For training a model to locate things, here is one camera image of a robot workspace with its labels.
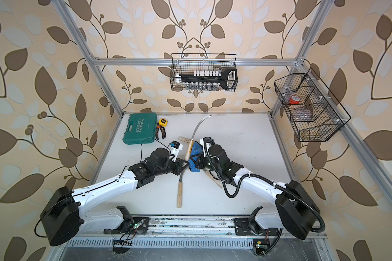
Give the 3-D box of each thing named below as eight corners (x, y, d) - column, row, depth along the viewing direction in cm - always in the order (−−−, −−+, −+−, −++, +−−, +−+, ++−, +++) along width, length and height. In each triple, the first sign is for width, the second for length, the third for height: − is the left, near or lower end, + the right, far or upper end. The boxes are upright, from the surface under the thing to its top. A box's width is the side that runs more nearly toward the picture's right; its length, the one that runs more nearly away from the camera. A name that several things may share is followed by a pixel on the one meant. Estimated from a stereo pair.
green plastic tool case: (121, 144, 105) (118, 140, 101) (132, 117, 121) (129, 112, 117) (153, 144, 105) (151, 140, 101) (160, 117, 121) (158, 112, 117)
